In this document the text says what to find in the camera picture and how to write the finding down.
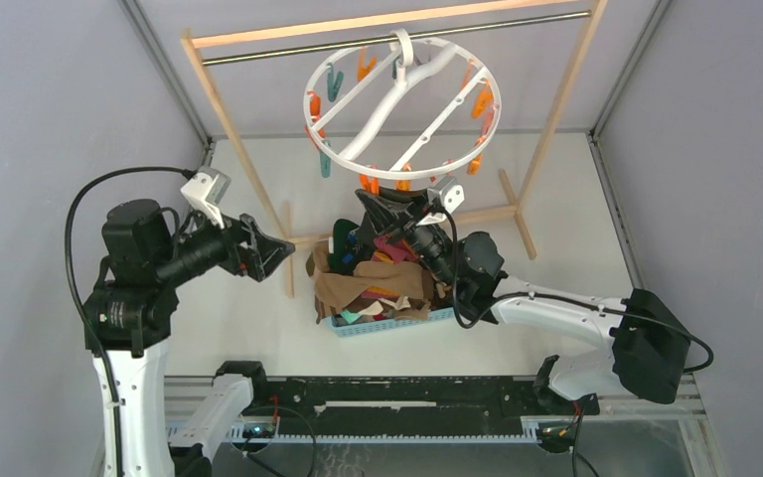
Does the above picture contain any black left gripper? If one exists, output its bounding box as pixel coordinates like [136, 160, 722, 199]
[155, 196, 295, 283]

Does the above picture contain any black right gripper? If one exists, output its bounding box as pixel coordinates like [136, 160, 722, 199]
[356, 184, 459, 289]

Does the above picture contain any orange clothespin clip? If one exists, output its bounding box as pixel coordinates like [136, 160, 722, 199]
[359, 174, 380, 195]

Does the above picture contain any white round clip hanger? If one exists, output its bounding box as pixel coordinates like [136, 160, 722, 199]
[302, 29, 504, 182]

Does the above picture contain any tan brown sock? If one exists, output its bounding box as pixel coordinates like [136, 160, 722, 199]
[314, 261, 435, 322]

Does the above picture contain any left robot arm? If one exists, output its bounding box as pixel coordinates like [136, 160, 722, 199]
[83, 199, 295, 476]

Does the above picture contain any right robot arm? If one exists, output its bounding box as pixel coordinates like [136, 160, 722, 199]
[356, 179, 696, 413]

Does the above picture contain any teal clothespin clip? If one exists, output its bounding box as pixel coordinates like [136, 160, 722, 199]
[318, 148, 332, 178]

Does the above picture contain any pile of mixed socks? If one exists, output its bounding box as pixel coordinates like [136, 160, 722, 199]
[306, 219, 451, 327]

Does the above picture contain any light blue sock basket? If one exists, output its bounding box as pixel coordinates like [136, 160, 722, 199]
[324, 307, 454, 338]

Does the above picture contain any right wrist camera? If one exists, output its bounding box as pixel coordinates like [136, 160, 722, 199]
[427, 175, 465, 220]

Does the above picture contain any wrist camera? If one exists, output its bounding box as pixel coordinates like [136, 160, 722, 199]
[180, 166, 231, 229]
[427, 175, 465, 220]

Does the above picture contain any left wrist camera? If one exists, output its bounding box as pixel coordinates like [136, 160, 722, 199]
[180, 166, 231, 229]

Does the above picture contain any wooden clothes rack frame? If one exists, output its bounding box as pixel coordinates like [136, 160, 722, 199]
[180, 1, 607, 260]

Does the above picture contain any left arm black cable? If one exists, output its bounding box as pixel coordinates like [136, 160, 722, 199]
[64, 166, 197, 477]

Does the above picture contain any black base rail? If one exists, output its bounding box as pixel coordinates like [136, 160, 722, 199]
[216, 361, 581, 440]

